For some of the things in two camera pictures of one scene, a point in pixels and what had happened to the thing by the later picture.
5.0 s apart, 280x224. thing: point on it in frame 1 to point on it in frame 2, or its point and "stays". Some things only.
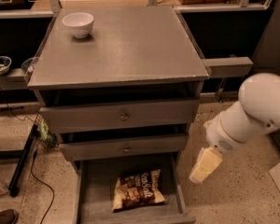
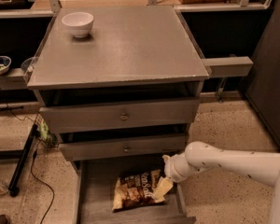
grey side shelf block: (229, 67) stays
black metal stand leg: (13, 188) stays
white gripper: (217, 135) to (172, 170)
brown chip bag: (137, 190) stays
